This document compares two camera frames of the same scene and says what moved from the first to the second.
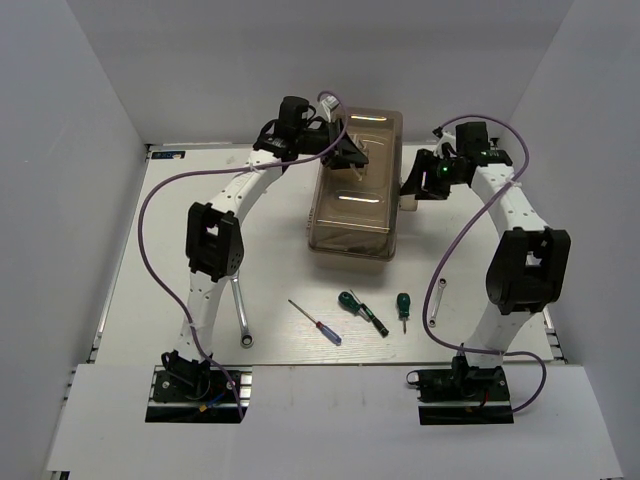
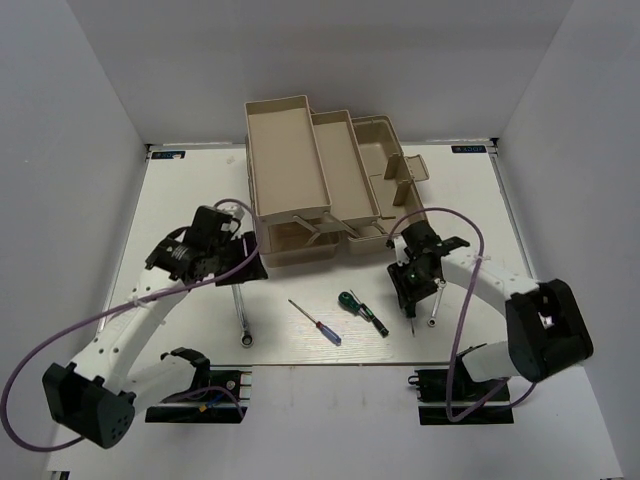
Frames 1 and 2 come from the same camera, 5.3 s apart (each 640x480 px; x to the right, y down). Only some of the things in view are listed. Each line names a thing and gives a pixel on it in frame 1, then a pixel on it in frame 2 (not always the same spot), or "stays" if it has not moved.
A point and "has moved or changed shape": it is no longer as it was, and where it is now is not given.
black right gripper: x=424 y=161 → x=402 y=286
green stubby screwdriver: x=403 y=308 has moved or changed shape
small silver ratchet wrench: x=441 y=284 stays
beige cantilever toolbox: x=357 y=218 has moved or changed shape
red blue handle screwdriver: x=325 y=331 stays
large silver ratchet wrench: x=246 y=339 stays
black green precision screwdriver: x=380 y=328 stays
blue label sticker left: x=167 y=154 stays
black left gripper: x=349 y=153 → x=257 y=271
